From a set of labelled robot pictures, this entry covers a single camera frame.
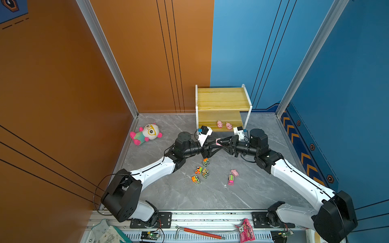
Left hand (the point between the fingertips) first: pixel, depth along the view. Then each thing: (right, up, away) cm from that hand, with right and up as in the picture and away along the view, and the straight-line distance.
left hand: (219, 142), depth 74 cm
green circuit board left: (-33, -44, -4) cm, 55 cm away
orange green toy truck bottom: (-12, -22, +11) cm, 27 cm away
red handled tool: (-11, -42, -4) cm, 44 cm away
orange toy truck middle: (-10, -18, +13) cm, 24 cm away
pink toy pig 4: (+11, -19, +13) cm, 25 cm away
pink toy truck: (+8, -23, +9) cm, 26 cm away
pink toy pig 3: (-1, 0, -3) cm, 3 cm away
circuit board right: (+29, -44, -4) cm, 53 cm away
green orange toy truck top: (-6, -14, +17) cm, 23 cm away
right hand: (-1, 0, -2) cm, 3 cm away
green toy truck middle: (-6, -19, +13) cm, 24 cm away
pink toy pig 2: (+8, +8, +15) cm, 19 cm away
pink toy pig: (+2, +9, +15) cm, 18 cm away
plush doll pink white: (-43, +4, +26) cm, 51 cm away
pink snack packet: (+12, -41, -5) cm, 43 cm away
